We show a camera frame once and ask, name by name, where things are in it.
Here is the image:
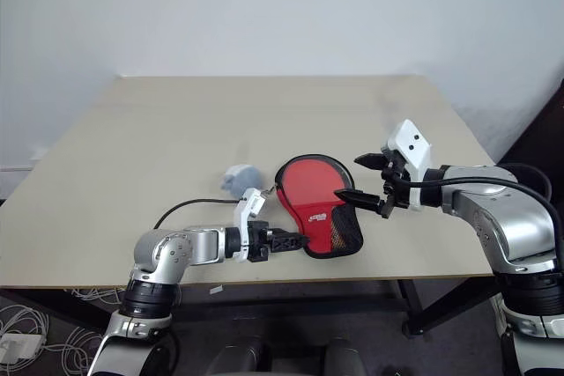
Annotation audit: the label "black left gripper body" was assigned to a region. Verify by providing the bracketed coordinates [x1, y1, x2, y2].
[246, 219, 277, 263]

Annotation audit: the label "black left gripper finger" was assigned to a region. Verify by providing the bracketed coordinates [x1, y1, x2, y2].
[269, 239, 312, 255]
[269, 227, 308, 242]

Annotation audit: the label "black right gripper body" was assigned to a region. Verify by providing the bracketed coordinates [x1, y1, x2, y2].
[379, 151, 414, 220]

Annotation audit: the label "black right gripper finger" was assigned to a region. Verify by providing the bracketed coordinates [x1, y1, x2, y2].
[334, 188, 385, 215]
[353, 151, 390, 172]

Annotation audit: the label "red black paddle case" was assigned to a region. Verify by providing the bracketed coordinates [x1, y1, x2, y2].
[272, 151, 365, 260]

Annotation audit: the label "red table tennis paddle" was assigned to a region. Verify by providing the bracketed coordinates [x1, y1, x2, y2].
[280, 158, 350, 215]

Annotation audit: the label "small grey plush toy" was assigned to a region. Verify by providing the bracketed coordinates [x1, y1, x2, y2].
[219, 164, 265, 196]

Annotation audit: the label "white power adapter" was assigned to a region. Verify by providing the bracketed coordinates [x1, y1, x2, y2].
[0, 333, 44, 363]

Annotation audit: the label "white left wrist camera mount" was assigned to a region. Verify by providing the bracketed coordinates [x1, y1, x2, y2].
[232, 188, 268, 265]

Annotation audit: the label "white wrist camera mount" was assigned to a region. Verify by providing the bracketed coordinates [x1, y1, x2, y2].
[380, 119, 435, 210]
[232, 188, 268, 265]

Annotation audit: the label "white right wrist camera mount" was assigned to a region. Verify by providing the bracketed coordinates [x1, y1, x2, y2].
[380, 119, 435, 210]

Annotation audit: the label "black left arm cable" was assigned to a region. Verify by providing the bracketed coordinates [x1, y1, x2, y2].
[153, 197, 241, 230]

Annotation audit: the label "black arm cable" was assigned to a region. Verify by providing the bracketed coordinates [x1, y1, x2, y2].
[404, 163, 564, 272]
[153, 197, 241, 230]

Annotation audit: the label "black metal table frame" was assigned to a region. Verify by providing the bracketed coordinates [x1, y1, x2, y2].
[0, 276, 500, 336]

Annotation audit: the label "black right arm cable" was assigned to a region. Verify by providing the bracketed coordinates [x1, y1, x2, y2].
[404, 163, 564, 272]

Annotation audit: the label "white tangled floor cables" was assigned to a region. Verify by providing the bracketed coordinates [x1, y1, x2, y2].
[0, 286, 127, 376]

